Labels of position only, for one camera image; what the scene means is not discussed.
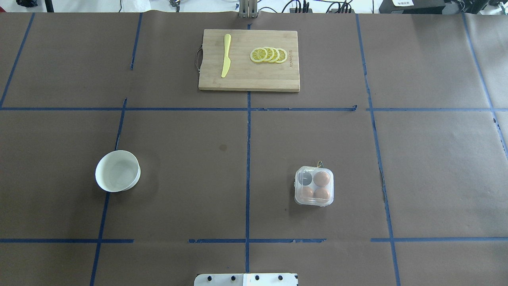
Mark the clear plastic egg box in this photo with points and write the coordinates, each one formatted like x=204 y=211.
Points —
x=304 y=177

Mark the brown egg from bowl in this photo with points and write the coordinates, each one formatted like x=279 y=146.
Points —
x=306 y=193

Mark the brown egg rear slot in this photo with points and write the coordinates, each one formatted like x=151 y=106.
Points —
x=321 y=178

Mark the brown egg slot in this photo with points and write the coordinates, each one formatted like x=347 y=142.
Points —
x=321 y=178
x=322 y=194

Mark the brown egg front slot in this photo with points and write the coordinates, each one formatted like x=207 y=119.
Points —
x=322 y=194

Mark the black device box background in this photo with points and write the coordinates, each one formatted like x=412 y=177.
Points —
x=412 y=7

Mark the bamboo cutting board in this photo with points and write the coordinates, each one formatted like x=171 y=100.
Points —
x=245 y=75

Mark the lemon slice outermost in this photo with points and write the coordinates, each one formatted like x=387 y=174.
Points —
x=259 y=55

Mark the lemon slice near logo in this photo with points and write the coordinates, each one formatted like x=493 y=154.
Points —
x=282 y=56

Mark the yellow plastic knife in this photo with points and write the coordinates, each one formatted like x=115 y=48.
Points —
x=226 y=58

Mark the white round bowl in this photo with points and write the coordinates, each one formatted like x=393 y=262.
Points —
x=118 y=171

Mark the metal camera stand post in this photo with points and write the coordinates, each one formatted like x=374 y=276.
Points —
x=248 y=9

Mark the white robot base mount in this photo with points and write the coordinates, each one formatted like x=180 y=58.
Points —
x=247 y=279

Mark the black cables background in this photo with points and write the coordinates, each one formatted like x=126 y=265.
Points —
x=318 y=6

